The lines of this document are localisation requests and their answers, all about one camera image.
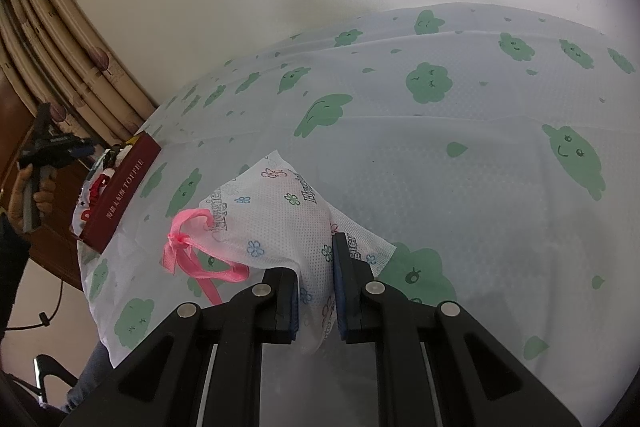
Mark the beige patterned curtain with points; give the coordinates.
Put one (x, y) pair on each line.
(51, 53)

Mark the white printed pouch pink ribbon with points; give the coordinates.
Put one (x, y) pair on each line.
(271, 217)

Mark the person left hand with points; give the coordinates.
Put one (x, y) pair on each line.
(24, 197)

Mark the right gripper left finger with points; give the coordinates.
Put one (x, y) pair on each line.
(264, 314)

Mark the light blue cloud tablecloth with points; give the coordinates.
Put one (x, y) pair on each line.
(497, 150)

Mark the red gold tin box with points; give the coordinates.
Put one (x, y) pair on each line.
(136, 157)

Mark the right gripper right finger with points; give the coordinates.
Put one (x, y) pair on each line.
(369, 311)

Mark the red trimmed light blue cloth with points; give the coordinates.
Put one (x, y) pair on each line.
(91, 191)

